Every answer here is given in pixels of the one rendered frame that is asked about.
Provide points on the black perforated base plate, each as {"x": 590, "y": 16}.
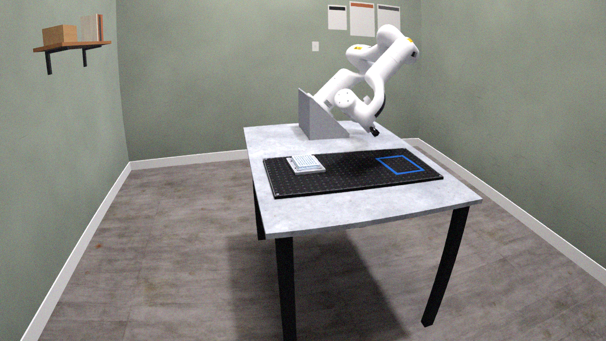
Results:
{"x": 346, "y": 172}

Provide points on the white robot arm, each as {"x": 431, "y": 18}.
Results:
{"x": 376, "y": 65}

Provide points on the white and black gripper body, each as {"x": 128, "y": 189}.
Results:
{"x": 367, "y": 128}

